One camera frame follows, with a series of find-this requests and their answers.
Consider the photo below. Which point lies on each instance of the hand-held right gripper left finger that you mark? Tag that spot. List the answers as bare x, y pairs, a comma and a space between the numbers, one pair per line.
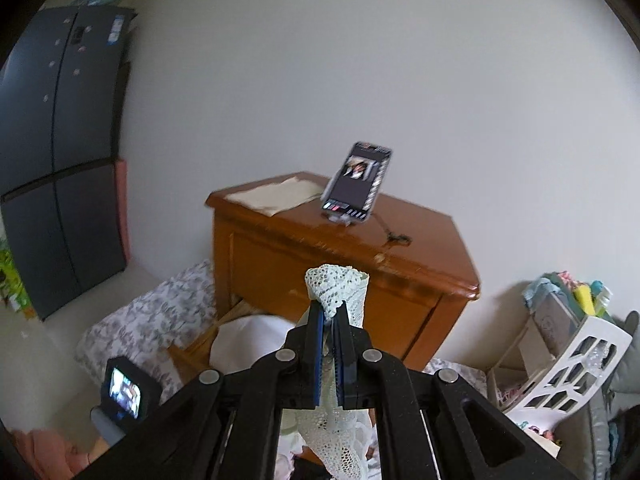
315, 360

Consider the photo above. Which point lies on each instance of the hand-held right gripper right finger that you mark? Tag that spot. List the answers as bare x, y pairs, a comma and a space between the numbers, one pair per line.
340, 365

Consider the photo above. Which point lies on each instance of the large white garment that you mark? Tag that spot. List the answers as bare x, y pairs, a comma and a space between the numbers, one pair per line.
250, 340

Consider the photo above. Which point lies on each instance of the mint green lace underwear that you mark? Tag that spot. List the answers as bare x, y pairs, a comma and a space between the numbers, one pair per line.
335, 285

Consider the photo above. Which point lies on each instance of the wooden drawer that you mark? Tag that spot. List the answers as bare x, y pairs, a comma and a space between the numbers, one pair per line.
260, 270
200, 345

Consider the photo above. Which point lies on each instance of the person's left forearm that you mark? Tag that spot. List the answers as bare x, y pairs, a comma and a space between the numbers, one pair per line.
50, 455

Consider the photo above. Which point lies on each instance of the closed wooden drawer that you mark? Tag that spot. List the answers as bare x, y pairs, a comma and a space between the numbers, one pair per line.
260, 270

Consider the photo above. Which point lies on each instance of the wooden nightstand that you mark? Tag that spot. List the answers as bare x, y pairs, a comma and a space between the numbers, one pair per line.
410, 240

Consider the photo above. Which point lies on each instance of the green packet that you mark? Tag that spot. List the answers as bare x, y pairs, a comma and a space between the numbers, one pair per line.
12, 285

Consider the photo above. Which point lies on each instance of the beige cloth on nightstand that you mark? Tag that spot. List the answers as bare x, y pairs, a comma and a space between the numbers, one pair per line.
275, 195

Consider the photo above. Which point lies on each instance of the pink foam board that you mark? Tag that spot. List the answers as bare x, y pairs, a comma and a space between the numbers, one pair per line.
121, 210

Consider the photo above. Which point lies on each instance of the smartphone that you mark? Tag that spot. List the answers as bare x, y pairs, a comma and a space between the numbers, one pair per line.
357, 180

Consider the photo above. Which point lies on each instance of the teal cloth bundle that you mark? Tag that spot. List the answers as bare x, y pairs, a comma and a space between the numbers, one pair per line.
537, 287

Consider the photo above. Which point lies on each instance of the pale printed box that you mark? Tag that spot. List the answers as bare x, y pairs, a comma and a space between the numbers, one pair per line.
555, 325

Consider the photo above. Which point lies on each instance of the white lattice shelf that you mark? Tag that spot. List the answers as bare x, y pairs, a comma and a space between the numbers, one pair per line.
575, 370

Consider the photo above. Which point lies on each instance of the dark refrigerator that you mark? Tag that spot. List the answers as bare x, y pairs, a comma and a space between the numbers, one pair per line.
60, 160

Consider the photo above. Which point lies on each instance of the grey padded seat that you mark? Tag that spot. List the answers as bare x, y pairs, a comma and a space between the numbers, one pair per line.
610, 410

